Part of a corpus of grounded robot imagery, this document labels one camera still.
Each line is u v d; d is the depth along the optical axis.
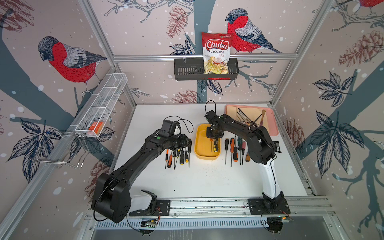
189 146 0.95
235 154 0.90
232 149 0.94
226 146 0.95
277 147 0.95
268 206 0.65
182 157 0.90
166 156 0.92
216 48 0.82
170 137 0.67
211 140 0.98
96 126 0.64
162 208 0.73
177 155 0.92
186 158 0.90
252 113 1.15
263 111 1.14
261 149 0.56
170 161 0.89
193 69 1.01
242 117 1.11
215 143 0.98
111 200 0.40
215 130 0.86
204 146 0.94
